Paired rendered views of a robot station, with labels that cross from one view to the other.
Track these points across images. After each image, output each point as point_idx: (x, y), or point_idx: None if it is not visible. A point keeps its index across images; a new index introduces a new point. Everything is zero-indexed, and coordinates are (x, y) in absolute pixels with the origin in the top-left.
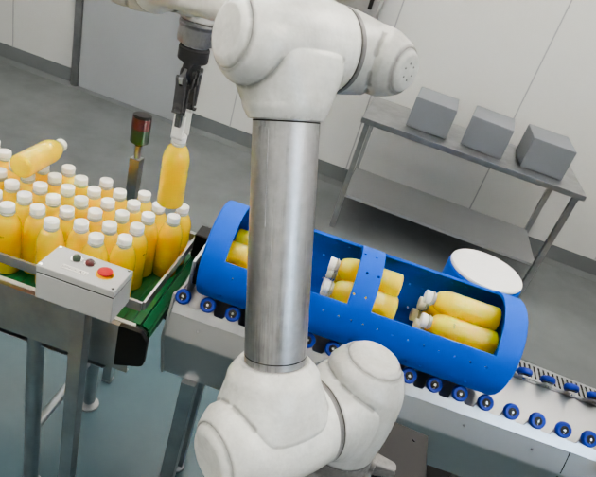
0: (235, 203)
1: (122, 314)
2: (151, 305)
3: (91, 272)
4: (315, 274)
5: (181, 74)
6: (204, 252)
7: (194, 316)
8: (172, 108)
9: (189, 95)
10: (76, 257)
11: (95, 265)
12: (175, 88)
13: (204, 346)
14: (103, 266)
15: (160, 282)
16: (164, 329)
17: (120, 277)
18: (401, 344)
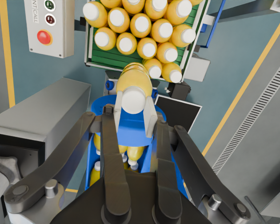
0: (138, 136)
1: (95, 47)
2: (111, 63)
3: (41, 25)
4: (143, 160)
5: (26, 219)
6: (91, 110)
7: (106, 91)
8: (80, 117)
9: (153, 151)
10: (45, 4)
11: (50, 25)
12: (52, 153)
13: (103, 95)
14: (54, 32)
15: (111, 69)
16: (105, 72)
17: (48, 51)
18: None
